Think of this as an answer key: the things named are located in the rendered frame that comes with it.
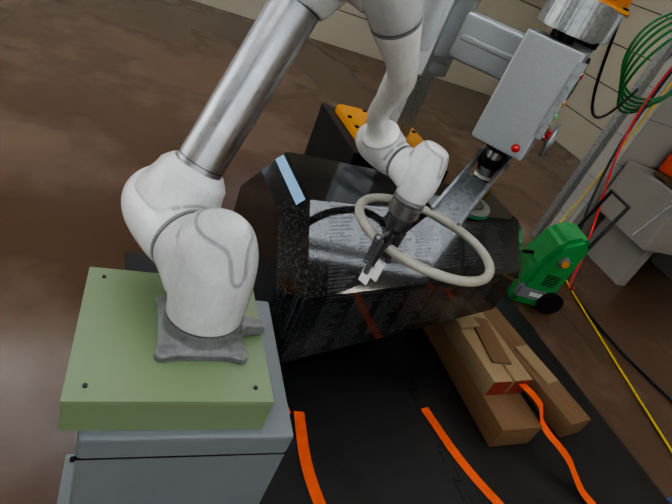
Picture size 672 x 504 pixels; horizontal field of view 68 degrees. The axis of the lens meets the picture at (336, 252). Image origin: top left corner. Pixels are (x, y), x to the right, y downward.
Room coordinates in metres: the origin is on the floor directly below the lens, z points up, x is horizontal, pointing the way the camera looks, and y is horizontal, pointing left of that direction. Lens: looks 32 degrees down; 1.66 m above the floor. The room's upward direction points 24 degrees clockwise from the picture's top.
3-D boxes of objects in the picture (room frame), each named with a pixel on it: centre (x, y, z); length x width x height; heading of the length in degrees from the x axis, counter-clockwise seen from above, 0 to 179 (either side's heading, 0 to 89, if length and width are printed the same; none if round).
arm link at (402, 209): (1.25, -0.12, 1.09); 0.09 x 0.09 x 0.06
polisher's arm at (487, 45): (2.75, -0.18, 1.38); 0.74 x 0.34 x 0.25; 82
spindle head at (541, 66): (2.14, -0.46, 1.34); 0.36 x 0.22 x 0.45; 163
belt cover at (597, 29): (2.39, -0.54, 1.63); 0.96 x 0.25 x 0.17; 163
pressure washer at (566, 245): (3.09, -1.32, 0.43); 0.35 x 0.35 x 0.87; 17
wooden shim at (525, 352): (2.18, -1.22, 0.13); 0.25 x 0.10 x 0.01; 41
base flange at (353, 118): (2.78, 0.02, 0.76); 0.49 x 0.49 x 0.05; 32
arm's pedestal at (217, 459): (0.74, 0.19, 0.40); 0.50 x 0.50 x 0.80; 28
